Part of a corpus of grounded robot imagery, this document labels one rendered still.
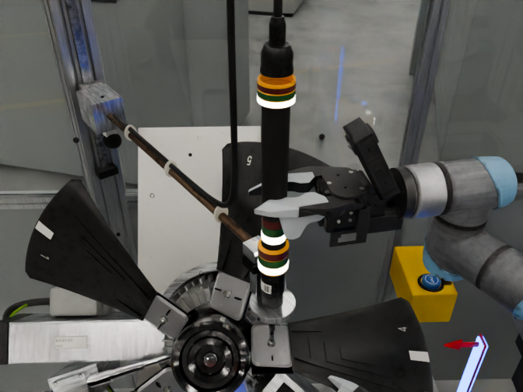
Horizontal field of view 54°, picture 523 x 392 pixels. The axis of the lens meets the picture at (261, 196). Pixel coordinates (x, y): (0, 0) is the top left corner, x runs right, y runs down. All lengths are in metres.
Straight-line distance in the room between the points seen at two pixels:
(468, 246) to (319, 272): 1.01
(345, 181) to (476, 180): 0.18
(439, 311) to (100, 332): 0.71
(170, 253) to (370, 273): 0.88
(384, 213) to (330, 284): 1.08
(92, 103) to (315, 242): 0.84
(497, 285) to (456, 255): 0.07
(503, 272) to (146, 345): 0.61
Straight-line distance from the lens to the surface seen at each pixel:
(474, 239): 0.78
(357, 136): 0.62
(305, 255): 1.68
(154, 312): 0.87
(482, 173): 0.74
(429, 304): 1.18
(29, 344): 1.05
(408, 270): 1.20
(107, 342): 1.00
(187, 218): 1.07
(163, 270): 1.08
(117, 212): 1.43
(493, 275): 0.76
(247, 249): 0.74
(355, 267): 1.74
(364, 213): 0.67
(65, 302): 1.05
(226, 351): 0.80
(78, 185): 0.83
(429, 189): 0.70
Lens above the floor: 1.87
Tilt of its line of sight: 35 degrees down
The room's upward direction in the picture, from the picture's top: straight up
